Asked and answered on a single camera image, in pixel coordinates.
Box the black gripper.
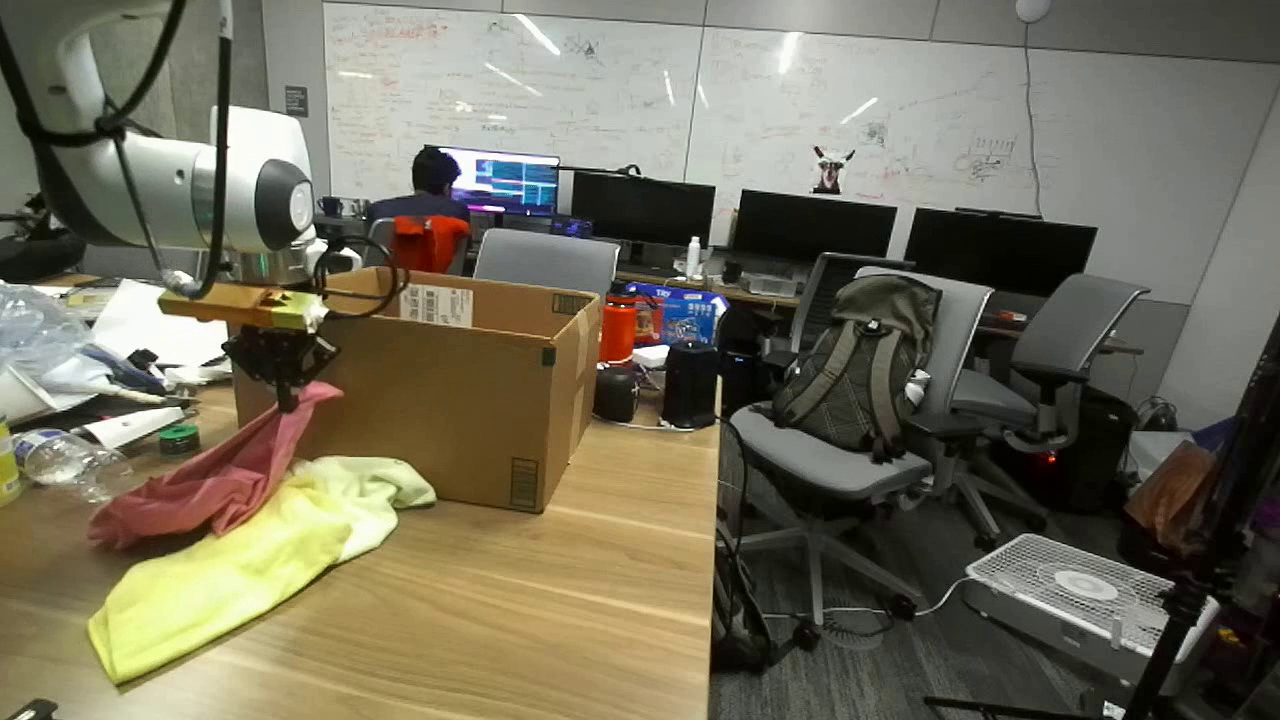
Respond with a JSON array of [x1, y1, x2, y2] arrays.
[[216, 326, 340, 418]]

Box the pink cloth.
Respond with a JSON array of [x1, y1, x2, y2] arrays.
[[88, 377, 349, 554]]

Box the yellow green cloth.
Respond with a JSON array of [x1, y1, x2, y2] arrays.
[[82, 454, 441, 689]]

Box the brown cardboard box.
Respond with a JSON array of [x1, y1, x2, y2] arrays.
[[231, 270, 606, 515]]

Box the blue printed box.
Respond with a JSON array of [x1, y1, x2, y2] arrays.
[[634, 281, 731, 351]]

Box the flat paper sheets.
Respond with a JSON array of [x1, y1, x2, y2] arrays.
[[88, 277, 231, 392]]

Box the orange red jacket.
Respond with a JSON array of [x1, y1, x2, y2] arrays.
[[383, 212, 481, 281]]

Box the clear plastic water bottle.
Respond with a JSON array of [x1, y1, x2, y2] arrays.
[[13, 423, 133, 493]]

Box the crumpled whitish plastic bag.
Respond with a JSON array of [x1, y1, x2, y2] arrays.
[[0, 281, 133, 431]]

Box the person in dark shirt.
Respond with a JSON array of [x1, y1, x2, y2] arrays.
[[371, 140, 473, 226]]

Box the black bag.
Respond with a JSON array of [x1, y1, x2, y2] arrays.
[[0, 195, 92, 288]]

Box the grey padded chair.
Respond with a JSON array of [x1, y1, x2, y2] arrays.
[[473, 226, 625, 300]]

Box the lit blue purple monitor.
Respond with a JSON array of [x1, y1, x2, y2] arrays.
[[442, 149, 563, 226]]

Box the laptop with purple screen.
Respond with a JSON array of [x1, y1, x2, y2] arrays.
[[511, 212, 595, 241]]

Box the orange red container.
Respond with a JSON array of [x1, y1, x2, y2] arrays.
[[595, 291, 644, 367]]

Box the black cylinder cup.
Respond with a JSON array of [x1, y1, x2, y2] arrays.
[[658, 339, 725, 431]]

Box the light grey office chair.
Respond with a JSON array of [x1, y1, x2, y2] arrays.
[[725, 260, 998, 633]]

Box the olive grey backpack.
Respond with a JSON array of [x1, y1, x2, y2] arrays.
[[769, 274, 944, 466]]

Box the small llama figurine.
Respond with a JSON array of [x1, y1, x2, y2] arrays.
[[812, 140, 859, 201]]

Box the grey mesh office chair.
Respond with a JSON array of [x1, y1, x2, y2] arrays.
[[930, 274, 1153, 554]]

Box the black desktop tower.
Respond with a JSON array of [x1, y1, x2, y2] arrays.
[[1050, 386, 1134, 515]]

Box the white plastic case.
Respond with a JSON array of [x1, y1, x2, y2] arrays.
[[964, 527, 1222, 674]]

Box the brown bag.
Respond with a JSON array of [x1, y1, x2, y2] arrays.
[[1124, 437, 1222, 554]]

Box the yellow green wrist camera bar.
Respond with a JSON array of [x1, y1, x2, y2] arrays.
[[155, 277, 332, 338]]

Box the black camera cable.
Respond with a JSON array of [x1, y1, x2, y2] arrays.
[[0, 0, 403, 326]]

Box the white wall whiteboard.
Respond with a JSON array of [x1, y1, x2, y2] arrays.
[[318, 0, 1038, 226]]

